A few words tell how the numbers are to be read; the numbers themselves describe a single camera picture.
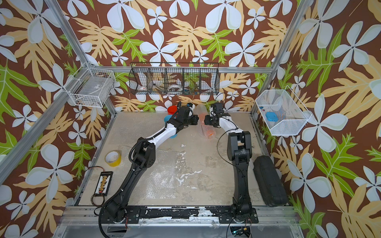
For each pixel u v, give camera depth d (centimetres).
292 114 77
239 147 63
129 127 112
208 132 101
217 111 86
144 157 66
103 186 82
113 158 94
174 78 96
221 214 74
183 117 84
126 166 91
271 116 82
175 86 98
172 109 102
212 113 87
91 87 86
